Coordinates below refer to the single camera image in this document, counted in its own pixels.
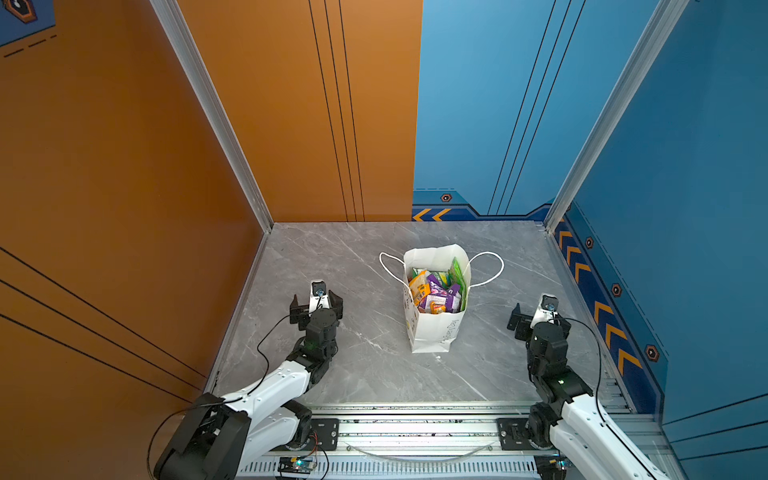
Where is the purple white snack bag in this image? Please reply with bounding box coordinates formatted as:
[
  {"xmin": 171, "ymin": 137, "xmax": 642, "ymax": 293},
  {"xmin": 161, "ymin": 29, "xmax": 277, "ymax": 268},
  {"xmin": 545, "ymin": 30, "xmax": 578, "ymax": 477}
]
[{"xmin": 418, "ymin": 274, "xmax": 463, "ymax": 314}]

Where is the green cucumber chips bag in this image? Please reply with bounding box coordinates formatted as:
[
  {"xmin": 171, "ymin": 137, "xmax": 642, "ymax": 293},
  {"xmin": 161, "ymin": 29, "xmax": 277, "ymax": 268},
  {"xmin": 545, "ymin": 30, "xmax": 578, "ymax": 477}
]
[{"xmin": 449, "ymin": 258, "xmax": 468, "ymax": 313}]

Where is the small orange snack packet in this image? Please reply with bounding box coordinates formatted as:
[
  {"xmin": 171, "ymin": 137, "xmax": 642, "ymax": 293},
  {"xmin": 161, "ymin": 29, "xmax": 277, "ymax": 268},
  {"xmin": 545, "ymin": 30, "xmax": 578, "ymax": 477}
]
[{"xmin": 409, "ymin": 269, "xmax": 432, "ymax": 308}]

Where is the white paper bag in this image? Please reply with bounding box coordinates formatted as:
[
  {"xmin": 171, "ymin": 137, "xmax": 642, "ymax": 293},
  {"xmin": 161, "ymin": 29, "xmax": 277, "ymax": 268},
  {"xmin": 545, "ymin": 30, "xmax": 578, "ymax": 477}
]
[{"xmin": 378, "ymin": 244, "xmax": 505, "ymax": 353}]

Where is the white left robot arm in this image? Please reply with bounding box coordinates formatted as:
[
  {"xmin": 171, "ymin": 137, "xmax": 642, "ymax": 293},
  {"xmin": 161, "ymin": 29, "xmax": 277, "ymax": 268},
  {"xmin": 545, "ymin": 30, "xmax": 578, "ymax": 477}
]
[{"xmin": 146, "ymin": 281, "xmax": 343, "ymax": 479}]

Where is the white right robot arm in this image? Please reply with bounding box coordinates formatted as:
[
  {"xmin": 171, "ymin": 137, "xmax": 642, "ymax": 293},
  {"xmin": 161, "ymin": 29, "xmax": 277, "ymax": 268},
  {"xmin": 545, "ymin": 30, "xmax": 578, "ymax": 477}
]
[{"xmin": 507, "ymin": 294, "xmax": 668, "ymax": 479}]

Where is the right green circuit board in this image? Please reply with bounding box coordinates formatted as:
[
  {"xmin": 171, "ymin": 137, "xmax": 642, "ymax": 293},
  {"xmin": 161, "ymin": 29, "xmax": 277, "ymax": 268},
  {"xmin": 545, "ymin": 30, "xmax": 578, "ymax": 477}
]
[{"xmin": 534, "ymin": 456, "xmax": 570, "ymax": 480}]

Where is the green circuit board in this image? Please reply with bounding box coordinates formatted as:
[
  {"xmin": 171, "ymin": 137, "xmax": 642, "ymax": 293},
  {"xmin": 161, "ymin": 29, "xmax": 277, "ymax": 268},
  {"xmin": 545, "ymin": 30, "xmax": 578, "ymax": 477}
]
[
  {"xmin": 534, "ymin": 456, "xmax": 570, "ymax": 480},
  {"xmin": 277, "ymin": 456, "xmax": 318, "ymax": 479}
]

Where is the left green circuit board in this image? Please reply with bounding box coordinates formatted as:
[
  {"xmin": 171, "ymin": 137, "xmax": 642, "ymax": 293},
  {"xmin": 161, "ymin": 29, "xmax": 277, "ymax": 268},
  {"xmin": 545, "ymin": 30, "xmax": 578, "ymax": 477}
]
[{"xmin": 277, "ymin": 456, "xmax": 318, "ymax": 479}]

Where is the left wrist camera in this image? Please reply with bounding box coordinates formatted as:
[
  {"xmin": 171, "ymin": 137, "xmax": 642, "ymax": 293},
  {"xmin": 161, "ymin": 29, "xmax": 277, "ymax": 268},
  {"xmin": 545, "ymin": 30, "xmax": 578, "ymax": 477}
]
[{"xmin": 308, "ymin": 280, "xmax": 330, "ymax": 314}]

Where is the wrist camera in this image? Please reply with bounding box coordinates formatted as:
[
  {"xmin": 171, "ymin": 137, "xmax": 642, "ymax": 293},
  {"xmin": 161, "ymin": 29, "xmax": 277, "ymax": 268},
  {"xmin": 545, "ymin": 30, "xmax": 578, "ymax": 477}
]
[
  {"xmin": 531, "ymin": 294, "xmax": 559, "ymax": 327},
  {"xmin": 308, "ymin": 280, "xmax": 330, "ymax": 314}
]

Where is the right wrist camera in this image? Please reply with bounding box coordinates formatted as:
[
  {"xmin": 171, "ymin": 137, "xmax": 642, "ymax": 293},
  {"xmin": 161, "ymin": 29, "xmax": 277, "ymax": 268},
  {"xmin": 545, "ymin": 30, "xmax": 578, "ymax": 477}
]
[{"xmin": 531, "ymin": 294, "xmax": 559, "ymax": 327}]

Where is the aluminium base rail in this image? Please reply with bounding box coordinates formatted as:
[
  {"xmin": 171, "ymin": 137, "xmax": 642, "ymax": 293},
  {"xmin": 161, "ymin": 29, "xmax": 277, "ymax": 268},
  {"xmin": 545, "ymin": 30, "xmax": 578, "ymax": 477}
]
[{"xmin": 234, "ymin": 402, "xmax": 682, "ymax": 479}]

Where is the right aluminium corner post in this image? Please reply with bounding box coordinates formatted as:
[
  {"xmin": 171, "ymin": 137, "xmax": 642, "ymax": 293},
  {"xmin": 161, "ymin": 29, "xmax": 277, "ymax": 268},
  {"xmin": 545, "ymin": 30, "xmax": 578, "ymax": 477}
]
[{"xmin": 544, "ymin": 0, "xmax": 689, "ymax": 235}]

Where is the aluminium corner post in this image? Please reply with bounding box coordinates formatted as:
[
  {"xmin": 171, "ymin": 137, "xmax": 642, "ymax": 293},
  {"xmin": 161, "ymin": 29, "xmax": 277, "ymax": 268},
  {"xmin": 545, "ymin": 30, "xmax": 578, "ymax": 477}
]
[
  {"xmin": 148, "ymin": 0, "xmax": 275, "ymax": 234},
  {"xmin": 544, "ymin": 0, "xmax": 689, "ymax": 235}
]

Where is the left aluminium corner post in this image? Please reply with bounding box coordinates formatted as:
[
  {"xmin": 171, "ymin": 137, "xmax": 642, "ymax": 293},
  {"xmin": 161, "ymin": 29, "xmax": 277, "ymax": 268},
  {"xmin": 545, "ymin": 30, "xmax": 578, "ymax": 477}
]
[{"xmin": 148, "ymin": 0, "xmax": 275, "ymax": 234}]

